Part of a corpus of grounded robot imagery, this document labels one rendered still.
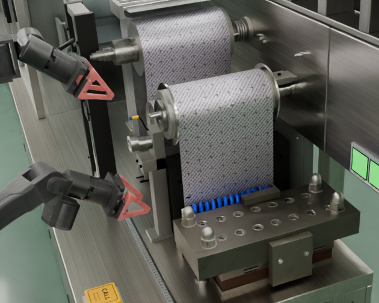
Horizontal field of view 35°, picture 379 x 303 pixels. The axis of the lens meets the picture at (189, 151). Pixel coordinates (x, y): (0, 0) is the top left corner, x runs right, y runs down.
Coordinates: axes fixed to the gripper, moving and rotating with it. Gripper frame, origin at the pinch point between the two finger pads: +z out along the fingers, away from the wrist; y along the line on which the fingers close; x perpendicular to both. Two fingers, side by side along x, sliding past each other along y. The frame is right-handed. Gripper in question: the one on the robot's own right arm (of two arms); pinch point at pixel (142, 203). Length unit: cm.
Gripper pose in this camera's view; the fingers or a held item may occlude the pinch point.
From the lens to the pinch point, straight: 140.1
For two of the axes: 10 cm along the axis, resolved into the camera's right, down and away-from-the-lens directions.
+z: 8.3, 2.8, 4.8
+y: 3.4, 4.2, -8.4
